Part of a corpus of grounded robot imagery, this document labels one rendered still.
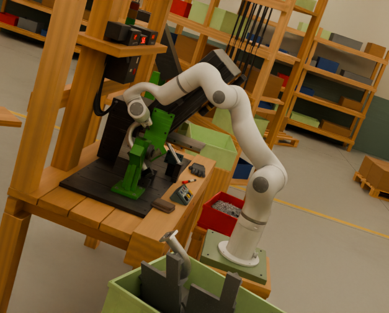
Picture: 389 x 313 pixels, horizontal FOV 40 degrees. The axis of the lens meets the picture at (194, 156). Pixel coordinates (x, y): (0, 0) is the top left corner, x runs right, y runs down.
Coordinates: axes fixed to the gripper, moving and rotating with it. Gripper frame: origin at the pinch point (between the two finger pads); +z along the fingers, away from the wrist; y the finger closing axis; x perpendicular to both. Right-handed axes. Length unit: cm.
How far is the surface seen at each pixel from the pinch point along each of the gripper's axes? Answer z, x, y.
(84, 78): -25.0, 17.0, 24.2
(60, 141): -14.2, 41.0, 3.8
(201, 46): 309, -72, 108
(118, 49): -40.2, -3.5, 25.1
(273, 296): 141, -28, -136
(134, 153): -26.9, 8.9, -17.3
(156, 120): 2.5, -4.7, -2.1
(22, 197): -46, 58, -18
